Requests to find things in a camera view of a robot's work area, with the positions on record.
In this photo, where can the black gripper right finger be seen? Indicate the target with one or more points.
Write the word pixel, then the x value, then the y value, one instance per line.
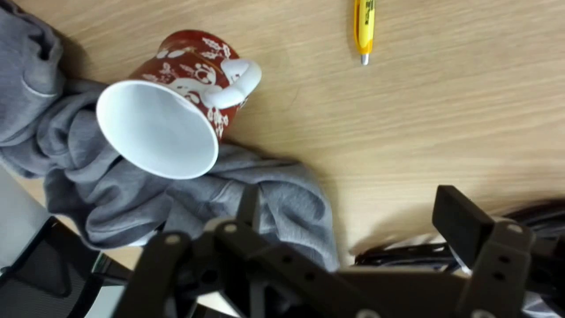
pixel 494 266

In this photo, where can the grey hoodie garment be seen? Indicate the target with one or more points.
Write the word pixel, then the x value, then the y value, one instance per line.
pixel 88 188

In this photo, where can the red white patterned mug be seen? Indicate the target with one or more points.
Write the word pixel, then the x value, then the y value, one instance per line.
pixel 158 130

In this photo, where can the yellow marker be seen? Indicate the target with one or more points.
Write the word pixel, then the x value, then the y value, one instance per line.
pixel 363 29

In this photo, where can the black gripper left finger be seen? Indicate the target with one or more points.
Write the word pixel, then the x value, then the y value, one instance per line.
pixel 247 271

